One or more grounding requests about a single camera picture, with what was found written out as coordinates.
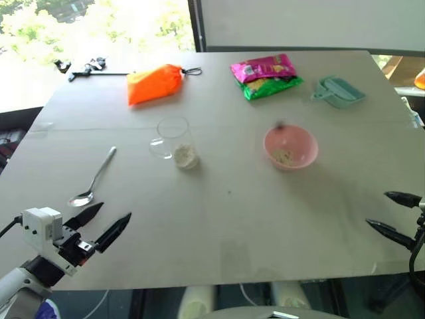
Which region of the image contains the pink snack packet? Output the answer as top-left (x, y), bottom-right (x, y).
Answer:
top-left (230, 53), bottom-right (298, 84)

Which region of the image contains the white table leg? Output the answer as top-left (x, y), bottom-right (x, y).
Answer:
top-left (178, 284), bottom-right (217, 319)
top-left (269, 280), bottom-right (311, 308)

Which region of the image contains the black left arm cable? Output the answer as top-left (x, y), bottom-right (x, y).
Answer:
top-left (0, 215), bottom-right (24, 237)

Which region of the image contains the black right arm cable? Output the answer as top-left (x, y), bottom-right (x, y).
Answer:
top-left (408, 232), bottom-right (425, 294)

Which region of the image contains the pink plastic bowl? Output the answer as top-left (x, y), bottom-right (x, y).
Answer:
top-left (263, 124), bottom-right (319, 171)

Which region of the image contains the green snack packet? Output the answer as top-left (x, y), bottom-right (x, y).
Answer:
top-left (237, 75), bottom-right (305, 102)

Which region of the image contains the white thin cable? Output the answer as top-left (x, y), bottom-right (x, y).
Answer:
top-left (74, 288), bottom-right (110, 319)

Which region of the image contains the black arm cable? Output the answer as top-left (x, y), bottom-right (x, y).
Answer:
top-left (408, 232), bottom-right (425, 294)
top-left (0, 215), bottom-right (24, 237)

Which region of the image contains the teal measuring scoop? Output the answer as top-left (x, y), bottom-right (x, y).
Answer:
top-left (309, 74), bottom-right (367, 110)

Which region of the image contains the clear glass jar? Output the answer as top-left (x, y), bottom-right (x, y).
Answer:
top-left (156, 116), bottom-right (201, 171)

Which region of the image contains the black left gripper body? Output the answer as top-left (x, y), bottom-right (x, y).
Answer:
top-left (54, 224), bottom-right (100, 268)

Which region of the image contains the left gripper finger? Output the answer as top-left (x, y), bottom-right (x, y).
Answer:
top-left (64, 202), bottom-right (105, 231)
top-left (94, 212), bottom-right (133, 253)

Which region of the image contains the black keys cluster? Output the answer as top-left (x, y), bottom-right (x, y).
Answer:
top-left (82, 56), bottom-right (108, 72)

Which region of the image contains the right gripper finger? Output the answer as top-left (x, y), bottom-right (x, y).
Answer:
top-left (383, 190), bottom-right (424, 210)
top-left (365, 218), bottom-right (418, 251)

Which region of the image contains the silver metal spoon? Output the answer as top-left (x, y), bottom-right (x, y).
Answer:
top-left (67, 146), bottom-right (118, 208)

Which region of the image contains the clear glass jar lid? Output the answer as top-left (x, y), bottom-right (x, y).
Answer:
top-left (148, 136), bottom-right (175, 160)

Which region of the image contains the white board panel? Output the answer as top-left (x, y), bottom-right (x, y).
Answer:
top-left (200, 0), bottom-right (425, 51)

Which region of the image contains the black window frame post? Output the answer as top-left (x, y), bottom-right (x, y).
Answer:
top-left (187, 0), bottom-right (207, 53)

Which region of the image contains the purple and white object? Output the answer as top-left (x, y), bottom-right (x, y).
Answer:
top-left (35, 298), bottom-right (61, 319)

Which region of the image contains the orange drawstring pouch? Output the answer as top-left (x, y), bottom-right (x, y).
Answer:
top-left (126, 63), bottom-right (185, 107)

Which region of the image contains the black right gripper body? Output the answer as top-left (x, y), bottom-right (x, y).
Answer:
top-left (412, 212), bottom-right (425, 254)

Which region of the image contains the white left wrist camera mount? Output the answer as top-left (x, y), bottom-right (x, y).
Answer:
top-left (21, 207), bottom-right (84, 277)

